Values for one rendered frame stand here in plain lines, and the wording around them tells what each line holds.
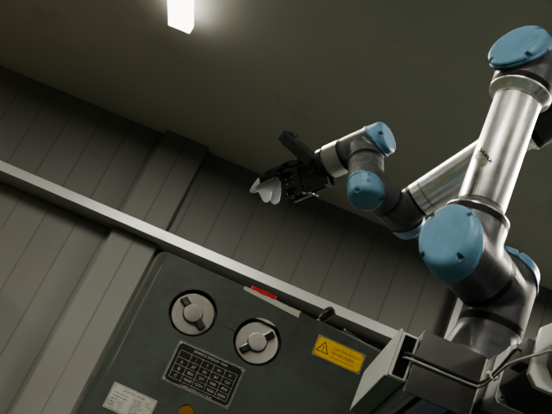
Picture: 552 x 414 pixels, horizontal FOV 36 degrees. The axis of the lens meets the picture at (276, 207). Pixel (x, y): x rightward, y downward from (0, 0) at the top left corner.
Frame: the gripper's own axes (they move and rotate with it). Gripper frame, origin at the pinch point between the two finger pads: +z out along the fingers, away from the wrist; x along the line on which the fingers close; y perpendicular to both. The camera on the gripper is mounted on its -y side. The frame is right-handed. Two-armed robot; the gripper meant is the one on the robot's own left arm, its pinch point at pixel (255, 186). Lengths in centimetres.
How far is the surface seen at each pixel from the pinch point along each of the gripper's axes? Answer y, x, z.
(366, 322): -9, 298, 131
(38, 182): -138, 188, 272
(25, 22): -226, 163, 235
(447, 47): -98, 186, 0
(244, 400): 47.6, -13.3, 5.8
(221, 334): 33.2, -14.0, 7.7
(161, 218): -104, 242, 225
